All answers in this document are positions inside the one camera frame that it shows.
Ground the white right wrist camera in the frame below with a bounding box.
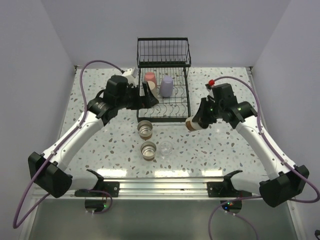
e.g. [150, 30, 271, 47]
[205, 79, 215, 98]

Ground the aluminium corner rail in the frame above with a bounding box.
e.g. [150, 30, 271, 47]
[245, 66, 253, 76]

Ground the lilac plastic cup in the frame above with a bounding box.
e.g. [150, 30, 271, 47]
[159, 75, 174, 98]

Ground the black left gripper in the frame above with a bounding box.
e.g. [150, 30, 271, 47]
[116, 81, 158, 110]

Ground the pink plastic cup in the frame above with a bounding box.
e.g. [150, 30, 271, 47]
[144, 71, 157, 86]

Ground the steel cup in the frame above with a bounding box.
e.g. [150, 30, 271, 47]
[137, 120, 153, 140]
[140, 141, 157, 161]
[185, 116, 203, 132]

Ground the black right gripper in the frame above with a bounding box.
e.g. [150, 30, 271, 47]
[192, 97, 224, 125]

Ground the black wire dish rack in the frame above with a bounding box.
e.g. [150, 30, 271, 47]
[136, 37, 191, 123]

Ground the black base bracket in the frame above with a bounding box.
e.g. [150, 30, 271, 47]
[206, 170, 252, 198]
[70, 169, 120, 198]

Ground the clear glass cup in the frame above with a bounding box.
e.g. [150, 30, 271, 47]
[159, 141, 173, 159]

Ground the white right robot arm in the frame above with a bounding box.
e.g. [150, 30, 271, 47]
[185, 83, 310, 208]

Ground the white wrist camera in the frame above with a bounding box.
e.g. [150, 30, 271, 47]
[205, 79, 215, 98]
[122, 67, 139, 86]

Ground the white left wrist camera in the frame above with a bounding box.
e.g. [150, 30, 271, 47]
[122, 67, 139, 86]

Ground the black right base bracket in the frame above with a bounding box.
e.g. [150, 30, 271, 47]
[206, 170, 252, 198]

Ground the beige plastic cup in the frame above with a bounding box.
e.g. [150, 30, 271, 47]
[147, 81, 158, 98]

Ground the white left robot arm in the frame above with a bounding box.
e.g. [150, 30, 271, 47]
[28, 75, 159, 198]

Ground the black left base bracket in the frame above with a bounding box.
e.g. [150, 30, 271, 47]
[70, 169, 120, 198]

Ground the aluminium front mounting rail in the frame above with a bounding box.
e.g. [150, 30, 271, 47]
[32, 172, 267, 200]

